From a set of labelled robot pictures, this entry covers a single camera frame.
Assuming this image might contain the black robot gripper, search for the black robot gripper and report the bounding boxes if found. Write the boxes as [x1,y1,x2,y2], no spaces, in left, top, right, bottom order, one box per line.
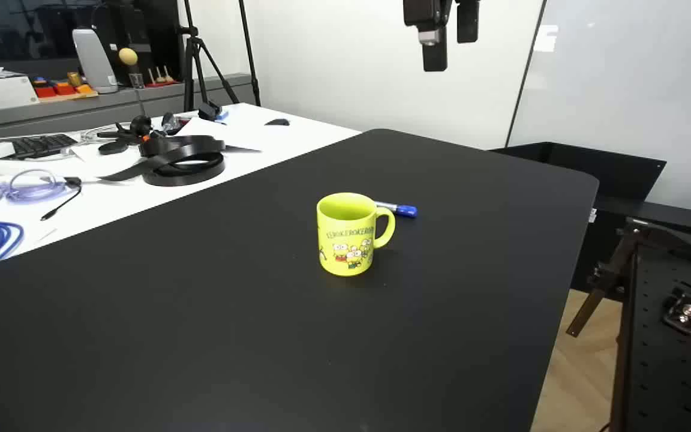
[404,0,481,75]

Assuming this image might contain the blue capped marker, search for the blue capped marker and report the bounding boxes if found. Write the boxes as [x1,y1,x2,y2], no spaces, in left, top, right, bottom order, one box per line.
[375,200,421,222]

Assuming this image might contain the yellow cartoon print mug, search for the yellow cartoon print mug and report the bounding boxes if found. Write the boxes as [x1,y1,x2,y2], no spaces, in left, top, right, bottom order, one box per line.
[315,190,399,280]

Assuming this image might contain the yellow ball on black stand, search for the yellow ball on black stand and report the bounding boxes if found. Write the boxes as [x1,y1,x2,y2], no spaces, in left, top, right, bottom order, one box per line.
[97,46,156,158]

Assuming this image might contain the grey white upright device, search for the grey white upright device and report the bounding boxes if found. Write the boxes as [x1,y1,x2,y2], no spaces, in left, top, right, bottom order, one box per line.
[70,26,121,97]

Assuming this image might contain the grey shelf bench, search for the grey shelf bench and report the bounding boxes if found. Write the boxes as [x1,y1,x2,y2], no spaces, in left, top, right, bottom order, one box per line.
[0,73,258,150]

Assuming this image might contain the red orange small parts tray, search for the red orange small parts tray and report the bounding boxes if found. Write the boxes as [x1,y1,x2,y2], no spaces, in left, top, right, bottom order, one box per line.
[32,73,100,102]

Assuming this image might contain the black perforated breadboard table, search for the black perforated breadboard table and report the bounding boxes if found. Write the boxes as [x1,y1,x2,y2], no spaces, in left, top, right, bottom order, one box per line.
[610,229,691,432]

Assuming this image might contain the black keyboard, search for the black keyboard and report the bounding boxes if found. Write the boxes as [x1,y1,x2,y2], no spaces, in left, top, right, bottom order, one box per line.
[7,133,81,160]

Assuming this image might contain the black camera tripod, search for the black camera tripod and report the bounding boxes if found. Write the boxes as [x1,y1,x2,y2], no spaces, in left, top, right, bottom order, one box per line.
[178,0,265,112]

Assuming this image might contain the black angled support bracket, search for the black angled support bracket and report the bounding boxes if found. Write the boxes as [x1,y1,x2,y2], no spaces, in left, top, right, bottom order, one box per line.
[565,217,691,338]

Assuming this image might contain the black coiled strap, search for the black coiled strap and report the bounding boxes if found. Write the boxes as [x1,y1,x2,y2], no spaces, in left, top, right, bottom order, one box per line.
[98,133,262,190]

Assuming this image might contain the thin black cable with plug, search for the thin black cable with plug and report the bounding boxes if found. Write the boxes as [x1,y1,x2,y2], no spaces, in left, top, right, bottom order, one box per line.
[39,175,87,223]

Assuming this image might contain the pale purple coiled cable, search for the pale purple coiled cable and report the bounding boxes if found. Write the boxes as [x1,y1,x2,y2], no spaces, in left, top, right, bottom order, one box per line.
[0,166,72,205]

